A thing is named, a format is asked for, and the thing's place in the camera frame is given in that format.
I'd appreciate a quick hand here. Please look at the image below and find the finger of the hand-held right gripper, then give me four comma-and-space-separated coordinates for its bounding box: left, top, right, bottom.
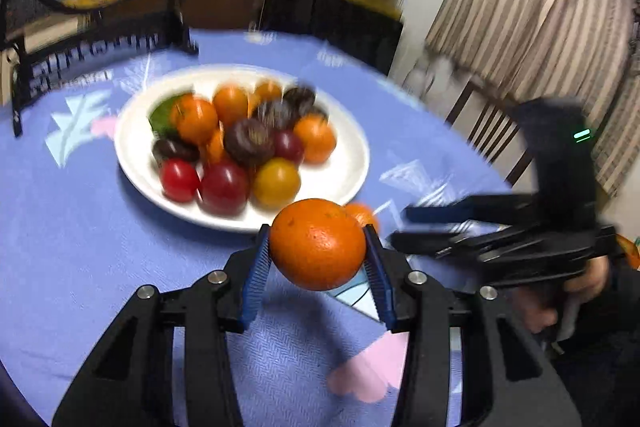
405, 193, 538, 224
391, 226, 532, 259

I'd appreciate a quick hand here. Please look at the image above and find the black cabinet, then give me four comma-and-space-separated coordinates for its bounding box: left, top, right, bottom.
257, 0, 403, 75

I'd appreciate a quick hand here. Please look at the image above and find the tangerine with green leaf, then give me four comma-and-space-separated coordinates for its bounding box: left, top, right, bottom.
148, 93, 220, 145

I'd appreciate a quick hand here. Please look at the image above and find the dark wooden chair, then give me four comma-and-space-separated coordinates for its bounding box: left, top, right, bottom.
445, 79, 536, 188

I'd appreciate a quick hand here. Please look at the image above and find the dark purple tomato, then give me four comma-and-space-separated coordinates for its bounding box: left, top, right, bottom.
255, 99, 298, 132
152, 138, 201, 164
223, 118, 276, 166
283, 86, 318, 110

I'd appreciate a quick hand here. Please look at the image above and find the blue printed tablecloth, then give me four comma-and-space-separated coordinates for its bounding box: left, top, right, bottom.
0, 29, 516, 427

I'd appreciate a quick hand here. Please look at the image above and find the yellow-orange tomato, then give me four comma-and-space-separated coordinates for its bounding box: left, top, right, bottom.
251, 158, 302, 208

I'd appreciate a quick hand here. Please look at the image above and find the small red cherry tomato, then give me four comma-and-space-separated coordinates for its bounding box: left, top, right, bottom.
272, 130, 306, 164

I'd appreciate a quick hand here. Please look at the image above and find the large tangerine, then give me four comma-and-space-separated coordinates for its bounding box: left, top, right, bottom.
345, 202, 381, 233

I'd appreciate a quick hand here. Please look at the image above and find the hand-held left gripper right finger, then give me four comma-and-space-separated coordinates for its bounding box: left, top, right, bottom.
362, 224, 583, 427

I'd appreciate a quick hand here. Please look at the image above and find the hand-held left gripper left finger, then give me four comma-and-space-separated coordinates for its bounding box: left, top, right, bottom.
51, 224, 273, 427

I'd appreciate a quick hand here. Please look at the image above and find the person's right hand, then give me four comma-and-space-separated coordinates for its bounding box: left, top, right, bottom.
520, 254, 611, 334

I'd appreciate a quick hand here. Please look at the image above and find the large orange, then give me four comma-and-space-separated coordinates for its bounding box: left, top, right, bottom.
270, 198, 367, 292

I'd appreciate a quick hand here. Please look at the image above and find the small orange tangerine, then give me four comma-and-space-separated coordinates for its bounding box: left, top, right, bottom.
252, 79, 285, 105
201, 129, 227, 165
212, 84, 251, 125
292, 114, 337, 164

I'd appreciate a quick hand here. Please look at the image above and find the white oval plate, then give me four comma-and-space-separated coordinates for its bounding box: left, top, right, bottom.
114, 64, 371, 233

